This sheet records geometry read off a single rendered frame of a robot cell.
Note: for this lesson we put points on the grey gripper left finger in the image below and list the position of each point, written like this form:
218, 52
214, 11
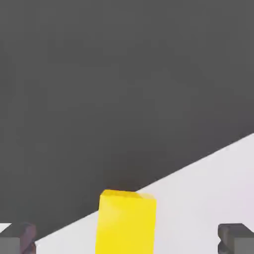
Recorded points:
12, 245

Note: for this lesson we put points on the small yellow cube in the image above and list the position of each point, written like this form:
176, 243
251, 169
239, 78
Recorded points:
126, 224

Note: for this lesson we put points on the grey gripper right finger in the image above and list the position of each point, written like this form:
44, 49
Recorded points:
238, 245

